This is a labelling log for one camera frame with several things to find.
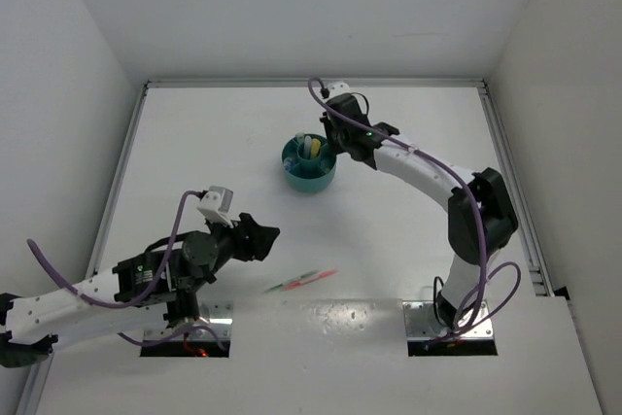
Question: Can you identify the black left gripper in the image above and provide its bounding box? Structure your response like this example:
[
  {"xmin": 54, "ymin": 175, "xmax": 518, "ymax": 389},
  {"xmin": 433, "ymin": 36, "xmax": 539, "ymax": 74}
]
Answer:
[{"xmin": 189, "ymin": 211, "xmax": 281, "ymax": 292}]

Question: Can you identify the yellow highlighter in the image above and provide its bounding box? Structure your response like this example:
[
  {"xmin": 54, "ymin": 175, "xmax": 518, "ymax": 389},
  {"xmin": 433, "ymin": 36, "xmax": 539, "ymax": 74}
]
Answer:
[{"xmin": 309, "ymin": 138, "xmax": 322, "ymax": 159}]

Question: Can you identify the green highlighter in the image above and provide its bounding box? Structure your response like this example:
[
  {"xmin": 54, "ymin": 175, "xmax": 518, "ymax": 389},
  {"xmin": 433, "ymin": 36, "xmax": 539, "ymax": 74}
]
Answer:
[{"xmin": 294, "ymin": 132, "xmax": 305, "ymax": 144}]

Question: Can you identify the clear blue glue stick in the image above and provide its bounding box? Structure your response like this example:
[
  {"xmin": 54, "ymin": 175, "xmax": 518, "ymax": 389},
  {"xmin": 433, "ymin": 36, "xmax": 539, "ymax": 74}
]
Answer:
[{"xmin": 283, "ymin": 156, "xmax": 296, "ymax": 172}]

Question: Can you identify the green pen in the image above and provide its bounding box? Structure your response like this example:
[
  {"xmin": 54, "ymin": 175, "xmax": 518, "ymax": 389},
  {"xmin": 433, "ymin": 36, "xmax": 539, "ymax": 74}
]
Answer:
[{"xmin": 263, "ymin": 270, "xmax": 320, "ymax": 294}]

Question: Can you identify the pink pen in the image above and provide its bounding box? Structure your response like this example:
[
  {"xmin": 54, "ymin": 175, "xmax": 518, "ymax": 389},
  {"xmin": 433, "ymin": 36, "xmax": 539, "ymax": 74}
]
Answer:
[{"xmin": 284, "ymin": 269, "xmax": 338, "ymax": 291}]

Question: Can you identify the blue highlighter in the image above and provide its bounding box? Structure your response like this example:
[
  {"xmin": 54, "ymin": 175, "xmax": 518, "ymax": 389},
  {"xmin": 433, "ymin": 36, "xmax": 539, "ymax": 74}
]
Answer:
[{"xmin": 302, "ymin": 135, "xmax": 312, "ymax": 159}]

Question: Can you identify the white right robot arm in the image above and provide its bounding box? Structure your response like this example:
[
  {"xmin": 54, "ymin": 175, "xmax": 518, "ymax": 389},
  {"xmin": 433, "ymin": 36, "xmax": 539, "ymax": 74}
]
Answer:
[{"xmin": 318, "ymin": 87, "xmax": 519, "ymax": 330}]

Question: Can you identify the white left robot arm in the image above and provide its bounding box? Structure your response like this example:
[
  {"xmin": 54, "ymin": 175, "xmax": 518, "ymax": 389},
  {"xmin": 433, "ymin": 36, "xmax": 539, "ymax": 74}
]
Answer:
[{"xmin": 1, "ymin": 213, "xmax": 280, "ymax": 368}]

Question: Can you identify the teal round divided organizer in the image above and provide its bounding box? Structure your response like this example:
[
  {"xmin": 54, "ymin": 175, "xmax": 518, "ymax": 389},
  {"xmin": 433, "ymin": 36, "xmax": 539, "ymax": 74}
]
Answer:
[{"xmin": 281, "ymin": 132, "xmax": 336, "ymax": 194}]

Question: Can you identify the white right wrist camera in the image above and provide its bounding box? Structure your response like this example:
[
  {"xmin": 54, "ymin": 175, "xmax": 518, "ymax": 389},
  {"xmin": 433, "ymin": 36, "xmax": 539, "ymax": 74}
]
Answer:
[{"xmin": 320, "ymin": 81, "xmax": 352, "ymax": 101}]

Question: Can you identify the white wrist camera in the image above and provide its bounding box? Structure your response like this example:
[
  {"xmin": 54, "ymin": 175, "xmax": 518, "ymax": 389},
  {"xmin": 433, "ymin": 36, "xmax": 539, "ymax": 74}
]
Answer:
[
  {"xmin": 320, "ymin": 81, "xmax": 352, "ymax": 101},
  {"xmin": 196, "ymin": 186, "xmax": 234, "ymax": 228}
]

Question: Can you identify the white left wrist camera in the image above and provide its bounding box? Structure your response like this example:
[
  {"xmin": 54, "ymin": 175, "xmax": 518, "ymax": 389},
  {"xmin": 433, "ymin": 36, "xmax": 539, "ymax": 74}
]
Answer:
[{"xmin": 196, "ymin": 186, "xmax": 234, "ymax": 228}]

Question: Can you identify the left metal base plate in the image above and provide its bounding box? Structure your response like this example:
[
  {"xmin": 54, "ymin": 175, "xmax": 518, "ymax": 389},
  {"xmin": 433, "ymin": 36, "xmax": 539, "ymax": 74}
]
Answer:
[{"xmin": 199, "ymin": 301, "xmax": 233, "ymax": 340}]

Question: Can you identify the metal base plate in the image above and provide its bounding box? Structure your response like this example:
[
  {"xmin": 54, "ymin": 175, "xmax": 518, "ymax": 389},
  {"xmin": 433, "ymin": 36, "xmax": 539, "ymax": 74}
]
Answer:
[
  {"xmin": 402, "ymin": 300, "xmax": 494, "ymax": 343},
  {"xmin": 199, "ymin": 301, "xmax": 233, "ymax": 340}
]

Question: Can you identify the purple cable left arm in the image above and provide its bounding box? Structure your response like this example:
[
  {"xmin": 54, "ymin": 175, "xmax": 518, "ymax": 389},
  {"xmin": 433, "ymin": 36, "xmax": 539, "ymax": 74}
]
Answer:
[{"xmin": 26, "ymin": 189, "xmax": 229, "ymax": 352}]

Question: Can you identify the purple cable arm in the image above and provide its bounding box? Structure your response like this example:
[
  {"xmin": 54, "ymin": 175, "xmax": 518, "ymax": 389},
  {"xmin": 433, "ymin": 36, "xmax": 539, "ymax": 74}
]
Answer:
[
  {"xmin": 26, "ymin": 189, "xmax": 229, "ymax": 352},
  {"xmin": 308, "ymin": 76, "xmax": 522, "ymax": 343}
]

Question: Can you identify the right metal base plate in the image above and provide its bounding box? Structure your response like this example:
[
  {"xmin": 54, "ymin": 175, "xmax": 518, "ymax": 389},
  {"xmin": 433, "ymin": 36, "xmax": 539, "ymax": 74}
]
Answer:
[{"xmin": 402, "ymin": 300, "xmax": 494, "ymax": 343}]

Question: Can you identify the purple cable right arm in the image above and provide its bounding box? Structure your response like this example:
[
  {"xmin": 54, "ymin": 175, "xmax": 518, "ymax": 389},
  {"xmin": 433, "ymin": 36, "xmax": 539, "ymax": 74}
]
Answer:
[{"xmin": 308, "ymin": 76, "xmax": 522, "ymax": 343}]

